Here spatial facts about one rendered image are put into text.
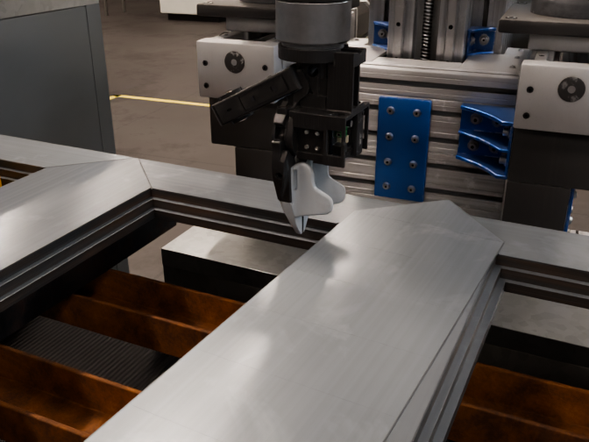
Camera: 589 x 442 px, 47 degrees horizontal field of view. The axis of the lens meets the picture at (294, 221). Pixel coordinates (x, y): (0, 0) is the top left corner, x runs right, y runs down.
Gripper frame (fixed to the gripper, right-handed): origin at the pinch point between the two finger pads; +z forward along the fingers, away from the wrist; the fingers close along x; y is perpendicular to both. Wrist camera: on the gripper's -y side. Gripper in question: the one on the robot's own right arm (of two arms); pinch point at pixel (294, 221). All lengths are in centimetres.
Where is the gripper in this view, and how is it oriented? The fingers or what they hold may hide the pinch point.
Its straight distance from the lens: 77.9
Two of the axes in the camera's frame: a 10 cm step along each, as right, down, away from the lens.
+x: 4.3, -3.7, 8.2
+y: 9.0, 1.8, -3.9
